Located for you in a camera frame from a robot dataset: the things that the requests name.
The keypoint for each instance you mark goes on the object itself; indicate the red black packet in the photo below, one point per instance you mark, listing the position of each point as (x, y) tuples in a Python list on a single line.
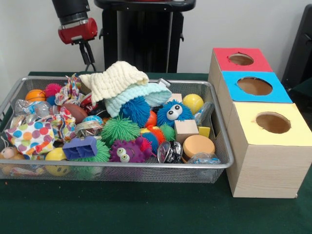
[(87, 102)]

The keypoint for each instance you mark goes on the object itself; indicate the mint green knit cloth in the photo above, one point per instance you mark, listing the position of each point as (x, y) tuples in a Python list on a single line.
[(141, 95)]

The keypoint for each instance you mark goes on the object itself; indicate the clear mesh bin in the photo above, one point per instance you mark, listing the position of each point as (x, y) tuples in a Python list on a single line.
[(217, 146)]

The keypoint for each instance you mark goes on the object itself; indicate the cream waffle cloth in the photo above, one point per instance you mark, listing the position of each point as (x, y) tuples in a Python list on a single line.
[(114, 80)]

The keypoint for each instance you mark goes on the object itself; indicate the black chair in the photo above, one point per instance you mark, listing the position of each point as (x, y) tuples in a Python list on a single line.
[(300, 53)]

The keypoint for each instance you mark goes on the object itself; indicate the brown toy football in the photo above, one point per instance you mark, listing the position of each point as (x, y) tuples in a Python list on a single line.
[(75, 112)]

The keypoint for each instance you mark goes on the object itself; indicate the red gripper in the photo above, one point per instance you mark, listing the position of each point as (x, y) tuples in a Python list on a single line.
[(78, 31)]

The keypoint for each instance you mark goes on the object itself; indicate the small green spiky ball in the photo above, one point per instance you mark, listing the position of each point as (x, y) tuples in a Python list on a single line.
[(119, 129)]

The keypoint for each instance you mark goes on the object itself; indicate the yellow block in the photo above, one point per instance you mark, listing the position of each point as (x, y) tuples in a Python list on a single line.
[(204, 131)]

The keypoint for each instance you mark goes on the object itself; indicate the purple spiky ball with eyes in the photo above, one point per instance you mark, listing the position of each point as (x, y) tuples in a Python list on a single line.
[(127, 151)]

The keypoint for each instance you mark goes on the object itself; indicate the silver can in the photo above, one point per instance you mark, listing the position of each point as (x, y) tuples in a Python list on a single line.
[(88, 129)]

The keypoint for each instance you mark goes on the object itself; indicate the wooden box with three holes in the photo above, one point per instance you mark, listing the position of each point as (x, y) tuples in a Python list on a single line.
[(265, 161)]

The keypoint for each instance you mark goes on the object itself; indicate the wooden cube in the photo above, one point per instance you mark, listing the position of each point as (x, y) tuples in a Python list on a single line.
[(186, 130)]

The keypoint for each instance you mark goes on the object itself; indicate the purple plastic block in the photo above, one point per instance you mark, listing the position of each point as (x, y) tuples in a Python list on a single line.
[(80, 147)]

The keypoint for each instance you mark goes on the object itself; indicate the round wooden disc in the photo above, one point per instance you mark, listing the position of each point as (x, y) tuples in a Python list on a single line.
[(198, 146)]

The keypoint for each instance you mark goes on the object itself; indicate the small orange basketball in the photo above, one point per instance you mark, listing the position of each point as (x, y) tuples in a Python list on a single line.
[(35, 95)]

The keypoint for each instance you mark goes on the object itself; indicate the blue fuzzy ball with eyes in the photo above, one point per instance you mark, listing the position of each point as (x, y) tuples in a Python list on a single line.
[(174, 113)]

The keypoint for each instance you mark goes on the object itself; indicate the blue globe ball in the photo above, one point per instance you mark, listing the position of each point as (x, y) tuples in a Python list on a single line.
[(92, 119)]

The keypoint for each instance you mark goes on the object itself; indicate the clear crumpled plastic packet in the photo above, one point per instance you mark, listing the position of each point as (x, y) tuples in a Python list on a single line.
[(204, 158)]

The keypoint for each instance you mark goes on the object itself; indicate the clear blue plastic packet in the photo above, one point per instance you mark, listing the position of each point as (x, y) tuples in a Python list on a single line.
[(204, 113)]

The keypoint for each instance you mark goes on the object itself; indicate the yellow smiley ball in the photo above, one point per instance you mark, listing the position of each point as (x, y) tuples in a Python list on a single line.
[(57, 161)]

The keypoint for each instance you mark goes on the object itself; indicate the pink spiky ball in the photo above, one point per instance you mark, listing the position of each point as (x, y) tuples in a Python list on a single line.
[(51, 89)]

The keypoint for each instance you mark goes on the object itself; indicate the large green spiky ball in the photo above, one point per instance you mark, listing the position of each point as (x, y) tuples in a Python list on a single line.
[(103, 153)]

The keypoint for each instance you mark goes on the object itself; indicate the polka dot cloth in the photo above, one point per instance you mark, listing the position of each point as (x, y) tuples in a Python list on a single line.
[(34, 136)]

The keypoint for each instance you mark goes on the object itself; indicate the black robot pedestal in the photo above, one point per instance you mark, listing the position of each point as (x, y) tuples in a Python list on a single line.
[(146, 39)]

